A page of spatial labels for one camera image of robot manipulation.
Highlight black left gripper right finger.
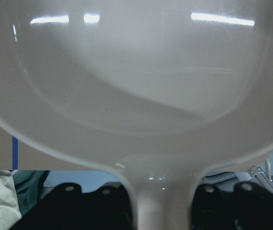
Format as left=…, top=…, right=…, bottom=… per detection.
left=191, top=182, right=273, bottom=230

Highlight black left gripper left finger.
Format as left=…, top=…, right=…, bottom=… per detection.
left=11, top=183, right=132, bottom=230

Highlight beige plastic dustpan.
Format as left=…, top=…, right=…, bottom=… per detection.
left=0, top=0, right=273, bottom=230

